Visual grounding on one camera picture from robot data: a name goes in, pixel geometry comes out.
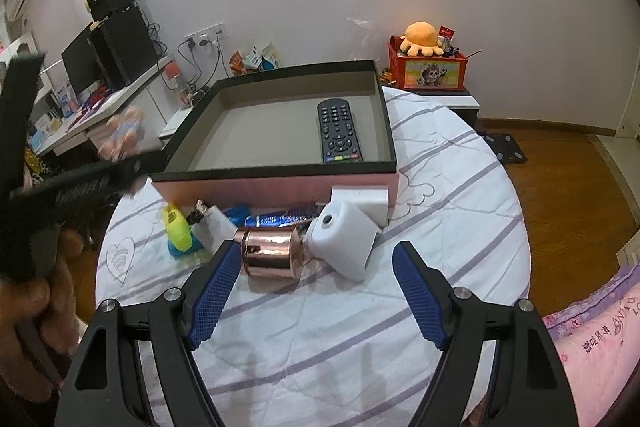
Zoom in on clear plastic bag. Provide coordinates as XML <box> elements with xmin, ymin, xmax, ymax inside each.
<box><xmin>346</xmin><ymin>17</ymin><xmax>388</xmax><ymax>65</ymax></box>

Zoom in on black floor scale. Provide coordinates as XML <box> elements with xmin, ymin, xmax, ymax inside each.
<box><xmin>484</xmin><ymin>132</ymin><xmax>527</xmax><ymax>165</ymax></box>

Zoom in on white USB charger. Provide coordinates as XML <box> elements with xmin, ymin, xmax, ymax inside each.
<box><xmin>191</xmin><ymin>206</ymin><xmax>238</xmax><ymax>254</ymax></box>

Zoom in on red toy crate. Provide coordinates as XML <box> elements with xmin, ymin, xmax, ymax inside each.
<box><xmin>387</xmin><ymin>35</ymin><xmax>469</xmax><ymax>91</ymax></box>

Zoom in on black TV remote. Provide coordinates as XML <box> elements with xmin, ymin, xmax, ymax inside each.
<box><xmin>317</xmin><ymin>98</ymin><xmax>363</xmax><ymax>164</ymax></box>

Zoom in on yellow highlighter marker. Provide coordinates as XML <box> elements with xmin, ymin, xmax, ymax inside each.
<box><xmin>163</xmin><ymin>204</ymin><xmax>193</xmax><ymax>257</ymax></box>

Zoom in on black computer monitor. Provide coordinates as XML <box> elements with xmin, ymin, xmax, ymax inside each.
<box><xmin>61</xmin><ymin>25</ymin><xmax>102</xmax><ymax>96</ymax></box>

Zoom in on pink pig doll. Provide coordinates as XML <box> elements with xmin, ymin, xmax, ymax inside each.
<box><xmin>98</xmin><ymin>106</ymin><xmax>144</xmax><ymax>162</ymax></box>

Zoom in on orange octopus plush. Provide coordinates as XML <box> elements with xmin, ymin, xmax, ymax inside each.
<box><xmin>399</xmin><ymin>21</ymin><xmax>444</xmax><ymax>58</ymax></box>

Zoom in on person left hand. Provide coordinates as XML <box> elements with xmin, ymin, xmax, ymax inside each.
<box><xmin>1</xmin><ymin>230</ymin><xmax>84</xmax><ymax>403</ymax></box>

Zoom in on blue gold foil box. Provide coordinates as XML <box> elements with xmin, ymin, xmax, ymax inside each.
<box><xmin>244</xmin><ymin>205</ymin><xmax>319</xmax><ymax>228</ymax></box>

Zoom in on pink black-rimmed storage box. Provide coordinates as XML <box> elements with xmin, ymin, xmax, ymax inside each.
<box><xmin>151</xmin><ymin>60</ymin><xmax>399</xmax><ymax>210</ymax></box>

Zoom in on orange capped bottle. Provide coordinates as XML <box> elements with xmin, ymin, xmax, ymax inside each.
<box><xmin>164</xmin><ymin>60</ymin><xmax>193</xmax><ymax>108</ymax></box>

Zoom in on blue rectangular case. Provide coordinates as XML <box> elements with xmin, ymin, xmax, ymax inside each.
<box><xmin>175</xmin><ymin>204</ymin><xmax>250</xmax><ymax>257</ymax></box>

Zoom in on wall power strip outlet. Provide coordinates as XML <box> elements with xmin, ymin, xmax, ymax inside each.
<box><xmin>184</xmin><ymin>22</ymin><xmax>228</xmax><ymax>47</ymax></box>

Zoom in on black computer tower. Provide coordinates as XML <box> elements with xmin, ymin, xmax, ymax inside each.
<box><xmin>89</xmin><ymin>6</ymin><xmax>160</xmax><ymax>91</ymax></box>

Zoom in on snack bags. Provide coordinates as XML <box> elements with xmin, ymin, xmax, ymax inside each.
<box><xmin>229</xmin><ymin>42</ymin><xmax>281</xmax><ymax>76</ymax></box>

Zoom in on white desk with drawers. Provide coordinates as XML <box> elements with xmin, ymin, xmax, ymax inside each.
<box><xmin>35</xmin><ymin>54</ymin><xmax>174</xmax><ymax>156</ymax></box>

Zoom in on black hair clip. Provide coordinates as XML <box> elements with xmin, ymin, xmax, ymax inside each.
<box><xmin>186</xmin><ymin>200</ymin><xmax>209</xmax><ymax>225</ymax></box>

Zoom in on white square power adapter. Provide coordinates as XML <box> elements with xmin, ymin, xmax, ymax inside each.
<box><xmin>331</xmin><ymin>186</ymin><xmax>390</xmax><ymax>228</ymax></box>

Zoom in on white plug night light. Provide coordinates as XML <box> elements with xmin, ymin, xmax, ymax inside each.
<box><xmin>304</xmin><ymin>201</ymin><xmax>381</xmax><ymax>283</ymax></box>

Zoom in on pink bedding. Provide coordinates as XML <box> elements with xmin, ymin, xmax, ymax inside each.
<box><xmin>544</xmin><ymin>265</ymin><xmax>639</xmax><ymax>426</ymax></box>

